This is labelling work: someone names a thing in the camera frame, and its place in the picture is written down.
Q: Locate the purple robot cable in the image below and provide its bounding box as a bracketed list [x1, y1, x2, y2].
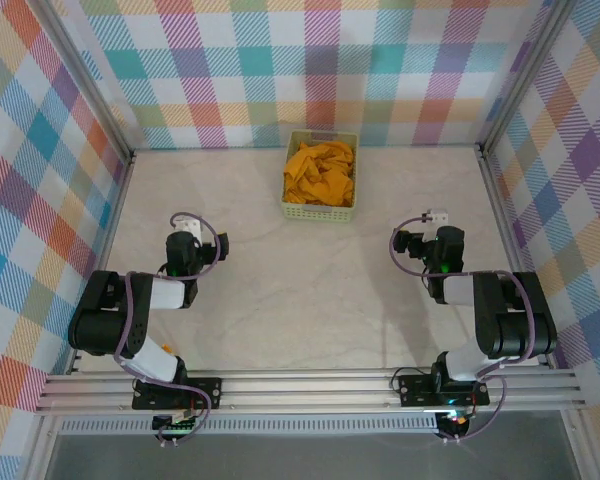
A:
[114, 212, 220, 446]
[389, 215, 537, 444]

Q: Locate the aluminium frame post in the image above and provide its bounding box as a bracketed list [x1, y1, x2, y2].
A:
[29, 0, 136, 166]
[477, 0, 581, 156]

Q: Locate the aluminium mounting rail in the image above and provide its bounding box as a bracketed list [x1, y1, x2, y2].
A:
[34, 369, 586, 415]

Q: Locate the controller circuit board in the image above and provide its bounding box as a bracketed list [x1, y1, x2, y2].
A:
[437, 409, 474, 431]
[152, 412, 201, 436]

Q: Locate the yellow t-shirt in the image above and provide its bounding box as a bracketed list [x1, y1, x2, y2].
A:
[283, 141, 356, 208]

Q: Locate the grey slotted cable duct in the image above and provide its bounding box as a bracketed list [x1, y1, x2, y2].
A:
[59, 418, 441, 435]

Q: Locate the light green plastic basket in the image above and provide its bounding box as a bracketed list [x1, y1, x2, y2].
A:
[281, 130, 360, 221]

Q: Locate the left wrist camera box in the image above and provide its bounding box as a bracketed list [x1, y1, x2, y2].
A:
[173, 217, 202, 242]

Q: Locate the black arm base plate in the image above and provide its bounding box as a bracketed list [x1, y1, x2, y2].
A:
[397, 373, 491, 407]
[132, 377, 223, 411]

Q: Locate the grey metal panel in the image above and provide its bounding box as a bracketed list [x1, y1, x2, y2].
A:
[44, 433, 581, 480]

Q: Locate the aluminium table side rail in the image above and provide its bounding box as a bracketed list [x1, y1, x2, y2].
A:
[478, 145, 556, 370]
[64, 152, 137, 376]

